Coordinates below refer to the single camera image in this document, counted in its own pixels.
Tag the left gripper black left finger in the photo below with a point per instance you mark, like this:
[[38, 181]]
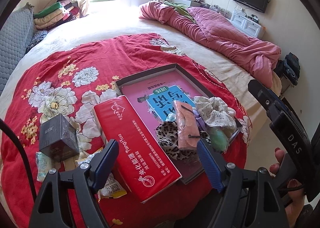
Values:
[[89, 178]]

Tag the red tissue box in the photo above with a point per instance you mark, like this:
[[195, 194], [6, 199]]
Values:
[[141, 162]]

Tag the dark grey tray box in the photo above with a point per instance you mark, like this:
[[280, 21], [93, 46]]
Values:
[[189, 168]]

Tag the dark clothes pile on chair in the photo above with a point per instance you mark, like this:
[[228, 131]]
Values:
[[289, 67]]

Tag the beige bed sheet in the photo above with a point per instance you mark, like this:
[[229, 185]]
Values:
[[15, 190]]

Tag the green sponge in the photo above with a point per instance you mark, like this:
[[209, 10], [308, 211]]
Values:
[[218, 139]]

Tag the black square gift box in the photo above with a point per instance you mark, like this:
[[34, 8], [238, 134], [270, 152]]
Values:
[[58, 139]]

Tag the yellow snack packet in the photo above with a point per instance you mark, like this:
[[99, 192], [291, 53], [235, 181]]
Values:
[[112, 188]]

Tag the grey quilted headboard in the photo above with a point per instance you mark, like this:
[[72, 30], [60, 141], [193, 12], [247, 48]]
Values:
[[16, 35]]

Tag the stack of folded blankets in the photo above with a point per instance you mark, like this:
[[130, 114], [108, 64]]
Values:
[[62, 11]]

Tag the white drawer cabinet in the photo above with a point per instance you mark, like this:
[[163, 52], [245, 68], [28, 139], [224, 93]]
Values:
[[247, 26]]

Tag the white green tissue pack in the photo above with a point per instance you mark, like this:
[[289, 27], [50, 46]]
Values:
[[44, 164]]

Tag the pink face mask pack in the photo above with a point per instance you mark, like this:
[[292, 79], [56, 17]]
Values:
[[188, 131]]

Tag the leopard print scrunchie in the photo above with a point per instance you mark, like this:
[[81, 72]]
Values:
[[167, 137]]

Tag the white floral scrunchie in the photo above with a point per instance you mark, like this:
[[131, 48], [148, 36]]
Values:
[[213, 111]]

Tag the pink quilted comforter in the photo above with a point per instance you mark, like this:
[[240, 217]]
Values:
[[212, 30]]

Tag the red floral blanket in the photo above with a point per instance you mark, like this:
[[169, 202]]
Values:
[[71, 83]]

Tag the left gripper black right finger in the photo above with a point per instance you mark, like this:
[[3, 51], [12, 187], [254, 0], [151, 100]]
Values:
[[226, 178]]

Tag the dark patterned pillow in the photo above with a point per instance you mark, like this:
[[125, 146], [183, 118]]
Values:
[[36, 39]]

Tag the cream plush toy pink bow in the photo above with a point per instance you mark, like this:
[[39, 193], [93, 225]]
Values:
[[231, 112]]

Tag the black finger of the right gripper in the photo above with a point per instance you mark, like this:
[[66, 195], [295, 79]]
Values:
[[270, 100]]

